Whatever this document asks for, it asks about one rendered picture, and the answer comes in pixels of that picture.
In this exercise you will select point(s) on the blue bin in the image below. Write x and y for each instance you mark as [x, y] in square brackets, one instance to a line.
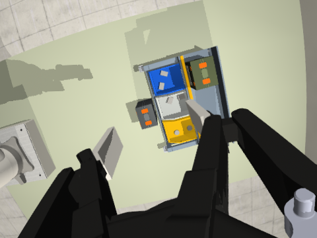
[172, 83]

